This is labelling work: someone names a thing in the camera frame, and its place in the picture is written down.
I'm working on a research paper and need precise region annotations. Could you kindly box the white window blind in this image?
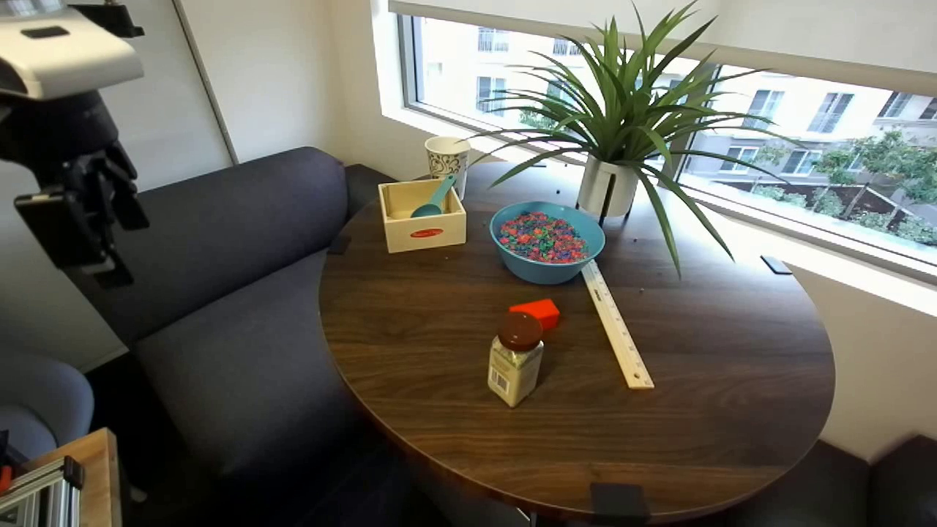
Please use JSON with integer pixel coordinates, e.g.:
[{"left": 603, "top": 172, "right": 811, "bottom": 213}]
[{"left": 388, "top": 0, "right": 937, "bottom": 100}]

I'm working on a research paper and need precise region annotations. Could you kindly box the green spiky houseplant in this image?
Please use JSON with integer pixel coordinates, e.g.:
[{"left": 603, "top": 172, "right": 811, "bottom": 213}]
[{"left": 476, "top": 0, "right": 786, "bottom": 279}]

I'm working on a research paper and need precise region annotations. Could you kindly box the blue bowl of colourful beads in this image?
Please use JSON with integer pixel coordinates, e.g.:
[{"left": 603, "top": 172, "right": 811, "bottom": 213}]
[{"left": 487, "top": 199, "right": 609, "bottom": 289}]

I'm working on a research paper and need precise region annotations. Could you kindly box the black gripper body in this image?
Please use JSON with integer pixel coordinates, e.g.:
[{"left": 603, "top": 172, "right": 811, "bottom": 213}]
[{"left": 0, "top": 90, "right": 117, "bottom": 194}]

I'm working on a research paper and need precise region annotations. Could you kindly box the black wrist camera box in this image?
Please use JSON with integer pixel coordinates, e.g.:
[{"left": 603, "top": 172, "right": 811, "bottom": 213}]
[{"left": 12, "top": 187, "right": 137, "bottom": 292}]

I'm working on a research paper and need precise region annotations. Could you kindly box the blue measuring cup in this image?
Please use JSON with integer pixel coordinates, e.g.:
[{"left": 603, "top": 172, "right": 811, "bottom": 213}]
[{"left": 407, "top": 172, "right": 460, "bottom": 219}]

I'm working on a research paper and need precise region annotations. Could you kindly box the white slatted plant pot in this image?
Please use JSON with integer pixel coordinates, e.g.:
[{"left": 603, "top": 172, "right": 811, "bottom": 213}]
[{"left": 575, "top": 155, "right": 645, "bottom": 229}]

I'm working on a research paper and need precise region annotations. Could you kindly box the blue grey chair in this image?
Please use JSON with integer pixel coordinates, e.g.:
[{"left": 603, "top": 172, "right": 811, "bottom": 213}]
[{"left": 0, "top": 341, "right": 96, "bottom": 462}]

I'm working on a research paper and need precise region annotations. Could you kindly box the dark grey sofa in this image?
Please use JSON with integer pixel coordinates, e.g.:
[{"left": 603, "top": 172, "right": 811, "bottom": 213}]
[{"left": 70, "top": 144, "right": 421, "bottom": 527}]

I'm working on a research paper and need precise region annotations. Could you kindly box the black table edge clamp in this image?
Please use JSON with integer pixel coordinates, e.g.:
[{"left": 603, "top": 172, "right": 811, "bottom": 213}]
[{"left": 588, "top": 481, "right": 654, "bottom": 527}]

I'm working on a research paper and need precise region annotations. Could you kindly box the patterned paper coffee cup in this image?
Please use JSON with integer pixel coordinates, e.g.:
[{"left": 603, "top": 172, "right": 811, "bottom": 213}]
[{"left": 421, "top": 136, "right": 476, "bottom": 201}]

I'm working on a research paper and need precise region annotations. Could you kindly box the white ruler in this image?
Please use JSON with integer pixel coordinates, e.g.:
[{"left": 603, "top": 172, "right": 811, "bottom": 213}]
[{"left": 578, "top": 257, "right": 659, "bottom": 395}]

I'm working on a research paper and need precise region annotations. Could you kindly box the wood and aluminium robot stand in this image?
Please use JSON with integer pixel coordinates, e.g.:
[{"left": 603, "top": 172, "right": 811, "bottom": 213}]
[{"left": 0, "top": 425, "right": 126, "bottom": 527}]

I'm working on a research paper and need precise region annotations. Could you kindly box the light wooden box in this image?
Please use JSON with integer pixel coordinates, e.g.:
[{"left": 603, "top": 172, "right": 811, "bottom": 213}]
[{"left": 376, "top": 175, "right": 473, "bottom": 257}]

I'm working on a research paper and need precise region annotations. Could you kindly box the orange block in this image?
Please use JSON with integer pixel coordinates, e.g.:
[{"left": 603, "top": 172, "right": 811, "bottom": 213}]
[{"left": 506, "top": 297, "right": 565, "bottom": 341}]

